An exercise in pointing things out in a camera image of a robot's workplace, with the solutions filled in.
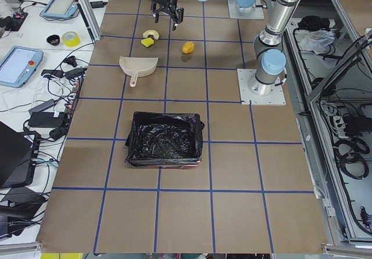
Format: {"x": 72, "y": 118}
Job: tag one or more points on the pink bin with black bag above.
{"x": 167, "y": 140}

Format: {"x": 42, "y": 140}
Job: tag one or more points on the black laptop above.
{"x": 19, "y": 151}

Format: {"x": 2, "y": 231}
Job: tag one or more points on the yellow tape roll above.
{"x": 70, "y": 39}

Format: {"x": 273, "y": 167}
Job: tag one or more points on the orange potato toy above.
{"x": 188, "y": 47}

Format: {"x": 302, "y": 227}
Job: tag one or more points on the blue teach pendant near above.
{"x": 19, "y": 64}

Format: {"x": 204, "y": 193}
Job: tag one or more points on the blue teach pendant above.
{"x": 60, "y": 10}
{"x": 19, "y": 64}

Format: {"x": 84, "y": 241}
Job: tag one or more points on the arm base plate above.
{"x": 246, "y": 9}
{"x": 254, "y": 93}

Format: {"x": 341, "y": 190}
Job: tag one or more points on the pale crescent bread piece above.
{"x": 151, "y": 34}

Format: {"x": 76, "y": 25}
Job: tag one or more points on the blue teach pendant far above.
{"x": 60, "y": 10}

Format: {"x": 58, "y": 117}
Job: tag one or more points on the beige plastic dustpan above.
{"x": 137, "y": 67}

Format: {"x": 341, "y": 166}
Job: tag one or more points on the yellow sponge piece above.
{"x": 147, "y": 42}

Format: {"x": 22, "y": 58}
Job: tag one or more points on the black power adapter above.
{"x": 47, "y": 119}

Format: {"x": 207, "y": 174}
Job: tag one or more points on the small black bowl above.
{"x": 53, "y": 40}

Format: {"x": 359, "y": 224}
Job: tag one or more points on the aluminium frame post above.
{"x": 89, "y": 19}

